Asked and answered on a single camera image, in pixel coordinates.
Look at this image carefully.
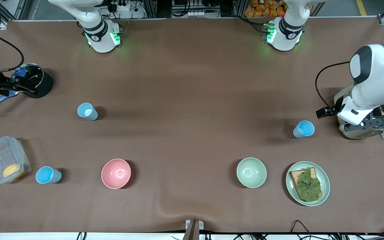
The pink bowl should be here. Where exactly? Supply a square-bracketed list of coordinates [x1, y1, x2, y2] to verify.
[101, 158, 132, 189]

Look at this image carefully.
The brown bread slice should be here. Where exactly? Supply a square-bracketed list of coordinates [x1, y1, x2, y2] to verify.
[289, 167, 322, 202]

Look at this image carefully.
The beige chrome toaster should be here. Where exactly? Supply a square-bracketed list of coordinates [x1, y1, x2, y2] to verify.
[333, 83, 384, 140]

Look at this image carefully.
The black cylindrical container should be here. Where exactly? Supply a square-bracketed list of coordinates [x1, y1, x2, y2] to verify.
[21, 63, 54, 98]

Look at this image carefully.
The pile of orange buns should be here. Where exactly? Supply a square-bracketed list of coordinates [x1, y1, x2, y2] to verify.
[244, 0, 288, 18]

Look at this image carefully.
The brown table cover mat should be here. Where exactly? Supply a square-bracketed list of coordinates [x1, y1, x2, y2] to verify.
[0, 17, 384, 234]

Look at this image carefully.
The black looped cable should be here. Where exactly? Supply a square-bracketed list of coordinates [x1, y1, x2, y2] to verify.
[290, 220, 316, 240]

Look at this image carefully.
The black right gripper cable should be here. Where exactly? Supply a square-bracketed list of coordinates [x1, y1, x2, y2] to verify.
[0, 33, 25, 72]

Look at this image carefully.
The white power strip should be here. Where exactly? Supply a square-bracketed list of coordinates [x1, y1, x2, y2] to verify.
[110, 0, 132, 12]

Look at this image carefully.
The orange round food piece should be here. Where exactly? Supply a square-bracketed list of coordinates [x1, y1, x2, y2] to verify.
[3, 163, 25, 180]

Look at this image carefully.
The blue plastic cup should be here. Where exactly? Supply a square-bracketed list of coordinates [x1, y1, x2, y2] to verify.
[77, 103, 98, 121]
[293, 120, 315, 139]
[35, 166, 62, 184]

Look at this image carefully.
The pale green bowl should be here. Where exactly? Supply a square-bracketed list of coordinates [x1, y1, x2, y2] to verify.
[236, 157, 267, 188]

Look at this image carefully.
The pale green plate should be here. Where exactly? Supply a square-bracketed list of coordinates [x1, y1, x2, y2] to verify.
[286, 161, 331, 207]

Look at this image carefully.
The green lettuce leaf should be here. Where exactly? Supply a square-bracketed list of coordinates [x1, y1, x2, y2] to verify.
[295, 168, 322, 202]

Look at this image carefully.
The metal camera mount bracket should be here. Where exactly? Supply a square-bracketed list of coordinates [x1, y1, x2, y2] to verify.
[185, 219, 204, 240]

